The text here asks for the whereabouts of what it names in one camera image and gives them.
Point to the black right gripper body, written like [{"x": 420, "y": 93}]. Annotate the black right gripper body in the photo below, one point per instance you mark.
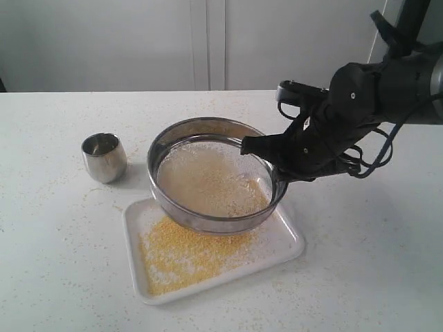
[{"x": 315, "y": 143}]

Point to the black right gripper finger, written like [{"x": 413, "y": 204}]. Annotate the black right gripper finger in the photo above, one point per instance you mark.
[{"x": 268, "y": 148}]

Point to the yellow grain pile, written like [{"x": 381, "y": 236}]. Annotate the yellow grain pile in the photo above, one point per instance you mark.
[{"x": 220, "y": 188}]

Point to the round steel mesh sieve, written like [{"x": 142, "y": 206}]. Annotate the round steel mesh sieve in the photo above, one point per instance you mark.
[{"x": 203, "y": 183}]

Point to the stainless steel cup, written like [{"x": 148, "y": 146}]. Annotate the stainless steel cup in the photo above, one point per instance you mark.
[{"x": 104, "y": 157}]

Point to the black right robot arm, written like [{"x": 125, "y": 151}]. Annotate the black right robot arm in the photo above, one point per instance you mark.
[{"x": 405, "y": 87}]

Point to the white plastic tray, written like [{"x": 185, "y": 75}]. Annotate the white plastic tray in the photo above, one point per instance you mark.
[{"x": 138, "y": 221}]

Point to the white cabinet doors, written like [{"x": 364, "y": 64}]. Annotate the white cabinet doors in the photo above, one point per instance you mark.
[{"x": 183, "y": 45}]

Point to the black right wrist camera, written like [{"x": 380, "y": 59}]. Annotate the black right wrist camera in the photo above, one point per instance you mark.
[{"x": 296, "y": 94}]

